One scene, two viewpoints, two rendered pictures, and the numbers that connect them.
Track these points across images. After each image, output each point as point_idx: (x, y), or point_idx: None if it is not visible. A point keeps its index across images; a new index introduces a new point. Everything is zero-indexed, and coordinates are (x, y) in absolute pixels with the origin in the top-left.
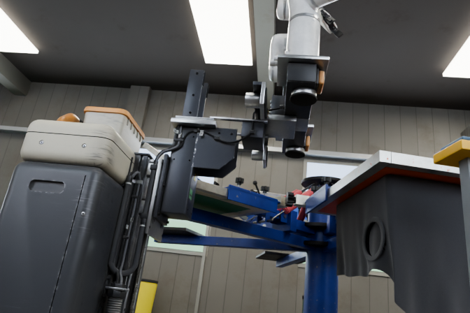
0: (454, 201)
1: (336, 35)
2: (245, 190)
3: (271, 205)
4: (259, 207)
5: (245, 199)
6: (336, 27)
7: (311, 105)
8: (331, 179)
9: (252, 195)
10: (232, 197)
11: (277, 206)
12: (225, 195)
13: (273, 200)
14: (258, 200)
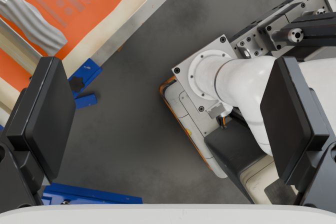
0: None
1: (65, 144)
2: (115, 202)
3: (60, 188)
4: (85, 188)
5: (113, 195)
6: (10, 210)
7: None
8: (74, 75)
9: (99, 197)
10: (135, 198)
11: (46, 186)
12: (143, 203)
13: (55, 192)
14: (87, 193)
